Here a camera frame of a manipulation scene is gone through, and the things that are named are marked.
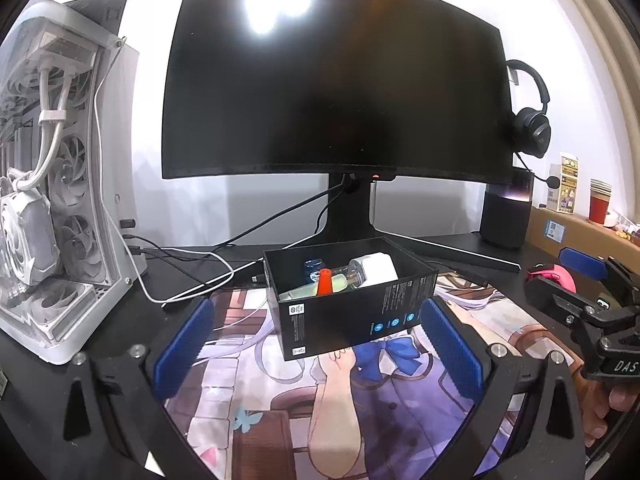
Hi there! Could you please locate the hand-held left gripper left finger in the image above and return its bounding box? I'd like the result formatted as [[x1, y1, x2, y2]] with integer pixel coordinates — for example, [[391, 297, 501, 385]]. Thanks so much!
[[52, 297, 216, 480]]

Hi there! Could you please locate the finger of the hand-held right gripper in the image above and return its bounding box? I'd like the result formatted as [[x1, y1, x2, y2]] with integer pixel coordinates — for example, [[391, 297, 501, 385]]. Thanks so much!
[[557, 247, 640, 306], [524, 276, 608, 331]]

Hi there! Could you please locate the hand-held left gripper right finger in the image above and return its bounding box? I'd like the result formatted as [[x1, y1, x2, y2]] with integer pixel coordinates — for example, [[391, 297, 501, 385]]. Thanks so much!
[[419, 297, 586, 480]]

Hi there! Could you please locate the white charger adapter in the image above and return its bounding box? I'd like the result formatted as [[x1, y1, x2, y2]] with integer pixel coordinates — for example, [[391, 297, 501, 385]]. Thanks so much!
[[360, 253, 399, 288]]

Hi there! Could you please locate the black cardboard box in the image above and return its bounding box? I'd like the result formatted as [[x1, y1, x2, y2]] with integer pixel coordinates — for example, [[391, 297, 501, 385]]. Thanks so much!
[[263, 236, 440, 362]]

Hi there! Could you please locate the green labelled pack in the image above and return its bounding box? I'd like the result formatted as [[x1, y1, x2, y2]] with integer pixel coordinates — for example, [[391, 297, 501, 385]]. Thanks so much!
[[279, 276, 351, 302]]

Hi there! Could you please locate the person's right hand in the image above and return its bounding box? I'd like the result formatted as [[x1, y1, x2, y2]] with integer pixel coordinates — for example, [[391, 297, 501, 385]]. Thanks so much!
[[582, 381, 638, 448]]

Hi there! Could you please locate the pink computer mouse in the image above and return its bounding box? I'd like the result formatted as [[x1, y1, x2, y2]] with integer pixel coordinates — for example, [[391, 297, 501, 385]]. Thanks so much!
[[527, 264, 578, 293]]

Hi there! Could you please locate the brown cardboard box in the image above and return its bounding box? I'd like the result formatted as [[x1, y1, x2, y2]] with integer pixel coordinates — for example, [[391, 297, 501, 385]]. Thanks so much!
[[527, 206, 640, 271]]

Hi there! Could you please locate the red paper cup stack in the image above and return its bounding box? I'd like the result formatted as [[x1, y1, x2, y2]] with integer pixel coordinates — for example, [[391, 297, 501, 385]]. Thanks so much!
[[589, 178, 613, 223]]

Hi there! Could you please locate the yellow and white carton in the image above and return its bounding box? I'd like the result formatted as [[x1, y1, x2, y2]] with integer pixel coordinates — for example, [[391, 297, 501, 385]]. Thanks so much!
[[545, 152, 580, 212]]

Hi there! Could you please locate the black cylindrical speaker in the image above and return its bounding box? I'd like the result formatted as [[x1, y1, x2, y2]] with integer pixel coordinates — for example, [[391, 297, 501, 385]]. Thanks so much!
[[479, 170, 535, 251]]

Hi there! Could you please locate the printed desk mat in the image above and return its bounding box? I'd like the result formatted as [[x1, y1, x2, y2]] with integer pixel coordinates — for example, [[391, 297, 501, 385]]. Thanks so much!
[[162, 272, 601, 480]]

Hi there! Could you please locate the black headset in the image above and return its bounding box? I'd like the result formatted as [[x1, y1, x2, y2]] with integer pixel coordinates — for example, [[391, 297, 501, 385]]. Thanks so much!
[[504, 60, 561, 191]]

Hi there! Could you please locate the white computer case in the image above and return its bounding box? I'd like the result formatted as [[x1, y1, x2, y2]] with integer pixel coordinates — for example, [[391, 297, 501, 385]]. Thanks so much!
[[0, 0, 148, 366]]

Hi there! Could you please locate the beige curtain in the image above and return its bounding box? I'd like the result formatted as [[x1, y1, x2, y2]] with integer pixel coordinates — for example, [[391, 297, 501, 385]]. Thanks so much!
[[542, 0, 640, 226]]

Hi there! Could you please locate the black curved monitor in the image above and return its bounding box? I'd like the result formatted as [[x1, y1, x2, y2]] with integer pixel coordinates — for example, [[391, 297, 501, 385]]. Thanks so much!
[[161, 0, 521, 273]]

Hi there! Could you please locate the white cable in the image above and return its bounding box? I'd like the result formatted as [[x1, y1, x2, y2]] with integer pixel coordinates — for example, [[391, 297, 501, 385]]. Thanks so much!
[[92, 35, 266, 306]]

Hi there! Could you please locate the black computer cable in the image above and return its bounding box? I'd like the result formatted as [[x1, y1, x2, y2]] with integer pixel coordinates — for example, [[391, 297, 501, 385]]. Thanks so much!
[[120, 220, 266, 281]]

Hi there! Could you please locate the black monitor cable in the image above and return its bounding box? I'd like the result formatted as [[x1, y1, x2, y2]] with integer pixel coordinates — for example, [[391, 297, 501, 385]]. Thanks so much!
[[212, 180, 351, 253]]

